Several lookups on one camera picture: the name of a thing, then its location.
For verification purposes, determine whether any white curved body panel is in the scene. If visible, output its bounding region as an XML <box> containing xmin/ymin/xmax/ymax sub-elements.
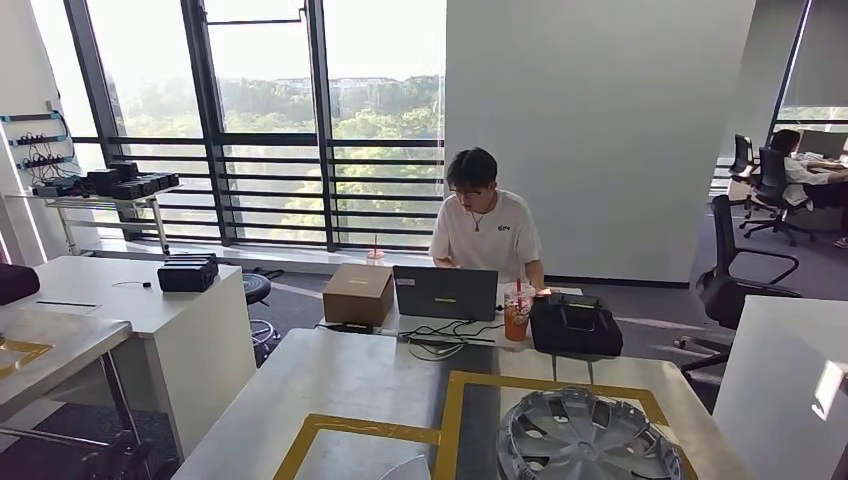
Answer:
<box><xmin>377</xmin><ymin>453</ymin><xmax>433</xmax><ymax>480</ymax></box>

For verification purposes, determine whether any steel workbench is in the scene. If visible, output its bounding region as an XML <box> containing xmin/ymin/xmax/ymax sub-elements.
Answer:
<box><xmin>172</xmin><ymin>327</ymin><xmax>755</xmax><ymax>480</ymax></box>

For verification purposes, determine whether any dark grey laptop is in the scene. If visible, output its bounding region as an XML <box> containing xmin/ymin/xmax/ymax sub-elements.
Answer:
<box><xmin>392</xmin><ymin>264</ymin><xmax>500</xmax><ymax>324</ymax></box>

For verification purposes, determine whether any person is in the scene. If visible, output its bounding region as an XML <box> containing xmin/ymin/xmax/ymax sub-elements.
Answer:
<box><xmin>427</xmin><ymin>146</ymin><xmax>552</xmax><ymax>294</ymax></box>
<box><xmin>767</xmin><ymin>128</ymin><xmax>848</xmax><ymax>250</ymax></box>

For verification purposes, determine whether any brown cardboard box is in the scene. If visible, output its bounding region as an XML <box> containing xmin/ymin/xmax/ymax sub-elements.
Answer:
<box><xmin>321</xmin><ymin>262</ymin><xmax>396</xmax><ymax>328</ymax></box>

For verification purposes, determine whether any orange drink cup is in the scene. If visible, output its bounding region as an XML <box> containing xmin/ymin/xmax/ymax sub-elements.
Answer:
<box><xmin>502</xmin><ymin>277</ymin><xmax>537</xmax><ymax>344</ymax></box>

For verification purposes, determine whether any white desk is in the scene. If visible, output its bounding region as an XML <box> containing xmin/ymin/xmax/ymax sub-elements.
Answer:
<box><xmin>0</xmin><ymin>255</ymin><xmax>258</xmax><ymax>462</ymax></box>
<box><xmin>316</xmin><ymin>284</ymin><xmax>586</xmax><ymax>352</ymax></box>
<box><xmin>711</xmin><ymin>294</ymin><xmax>848</xmax><ymax>480</ymax></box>

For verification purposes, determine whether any black round stool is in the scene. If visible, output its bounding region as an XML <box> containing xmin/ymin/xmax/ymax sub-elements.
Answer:
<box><xmin>241</xmin><ymin>272</ymin><xmax>284</xmax><ymax>367</ymax></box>

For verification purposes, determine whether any black soft bag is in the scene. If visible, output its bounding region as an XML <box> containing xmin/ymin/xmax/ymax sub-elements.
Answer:
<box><xmin>529</xmin><ymin>292</ymin><xmax>625</xmax><ymax>360</ymax></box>

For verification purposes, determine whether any black window railing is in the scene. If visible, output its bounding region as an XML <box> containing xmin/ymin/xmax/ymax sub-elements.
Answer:
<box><xmin>69</xmin><ymin>134</ymin><xmax>447</xmax><ymax>252</ymax></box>

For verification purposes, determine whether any black equipment box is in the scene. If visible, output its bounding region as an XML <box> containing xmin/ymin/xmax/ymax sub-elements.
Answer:
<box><xmin>156</xmin><ymin>252</ymin><xmax>221</xmax><ymax>295</ymax></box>

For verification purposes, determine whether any silver hubcap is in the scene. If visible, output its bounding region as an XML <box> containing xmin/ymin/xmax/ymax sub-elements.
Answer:
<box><xmin>494</xmin><ymin>386</ymin><xmax>684</xmax><ymax>480</ymax></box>

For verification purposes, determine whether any black charger box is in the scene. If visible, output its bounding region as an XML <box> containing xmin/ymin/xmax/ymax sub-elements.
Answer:
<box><xmin>31</xmin><ymin>177</ymin><xmax>84</xmax><ymax>199</ymax></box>
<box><xmin>84</xmin><ymin>160</ymin><xmax>142</xmax><ymax>200</ymax></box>
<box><xmin>137</xmin><ymin>172</ymin><xmax>182</xmax><ymax>195</ymax></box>

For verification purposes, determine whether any black office chair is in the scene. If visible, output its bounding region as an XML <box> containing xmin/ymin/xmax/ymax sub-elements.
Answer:
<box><xmin>674</xmin><ymin>193</ymin><xmax>804</xmax><ymax>376</ymax></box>
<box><xmin>737</xmin><ymin>146</ymin><xmax>819</xmax><ymax>248</ymax></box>
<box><xmin>727</xmin><ymin>133</ymin><xmax>762</xmax><ymax>221</ymax></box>

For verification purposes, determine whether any steel side table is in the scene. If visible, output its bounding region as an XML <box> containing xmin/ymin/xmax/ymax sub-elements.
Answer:
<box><xmin>3</xmin><ymin>184</ymin><xmax>185</xmax><ymax>258</ymax></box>

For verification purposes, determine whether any grey computer monitor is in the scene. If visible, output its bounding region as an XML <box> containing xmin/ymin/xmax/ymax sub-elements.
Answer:
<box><xmin>796</xmin><ymin>128</ymin><xmax>848</xmax><ymax>161</ymax></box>

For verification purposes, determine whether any black carry case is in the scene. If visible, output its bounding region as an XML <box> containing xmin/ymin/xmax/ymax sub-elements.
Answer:
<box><xmin>0</xmin><ymin>262</ymin><xmax>42</xmax><ymax>308</ymax></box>

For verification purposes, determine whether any black laptop cable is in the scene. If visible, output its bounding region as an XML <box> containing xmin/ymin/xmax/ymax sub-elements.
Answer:
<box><xmin>396</xmin><ymin>319</ymin><xmax>506</xmax><ymax>363</ymax></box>

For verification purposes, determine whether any yellow tape frame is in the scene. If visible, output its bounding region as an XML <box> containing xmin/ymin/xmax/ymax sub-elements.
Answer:
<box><xmin>0</xmin><ymin>338</ymin><xmax>55</xmax><ymax>381</ymax></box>
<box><xmin>272</xmin><ymin>370</ymin><xmax>701</xmax><ymax>480</ymax></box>

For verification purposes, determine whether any wall power strip rack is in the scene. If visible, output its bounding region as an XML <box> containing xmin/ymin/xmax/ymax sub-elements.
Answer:
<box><xmin>0</xmin><ymin>107</ymin><xmax>79</xmax><ymax>175</ymax></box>

